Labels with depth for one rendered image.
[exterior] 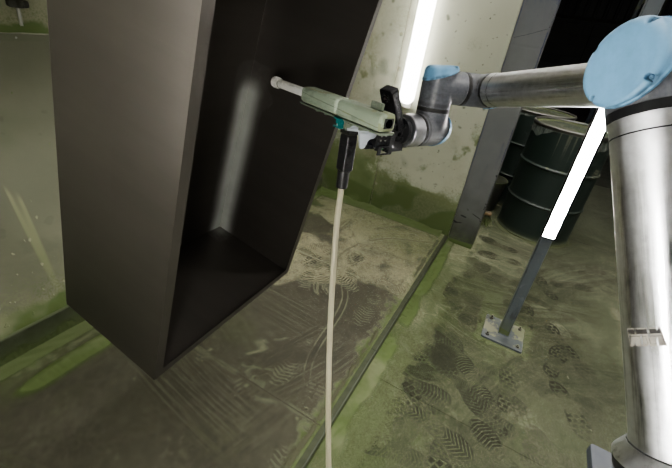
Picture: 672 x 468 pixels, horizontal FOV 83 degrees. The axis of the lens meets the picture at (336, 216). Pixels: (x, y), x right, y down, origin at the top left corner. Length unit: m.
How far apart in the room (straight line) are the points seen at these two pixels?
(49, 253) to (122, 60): 1.26
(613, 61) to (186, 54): 0.59
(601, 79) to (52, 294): 1.85
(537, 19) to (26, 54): 2.51
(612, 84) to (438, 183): 2.24
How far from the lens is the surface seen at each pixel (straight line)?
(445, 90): 1.10
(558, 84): 0.94
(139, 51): 0.72
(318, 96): 0.98
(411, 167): 2.84
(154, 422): 1.60
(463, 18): 2.69
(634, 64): 0.63
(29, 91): 2.09
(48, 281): 1.90
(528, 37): 2.63
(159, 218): 0.80
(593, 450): 1.04
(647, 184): 0.61
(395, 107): 0.98
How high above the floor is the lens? 1.33
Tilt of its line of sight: 27 degrees down
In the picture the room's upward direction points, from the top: 9 degrees clockwise
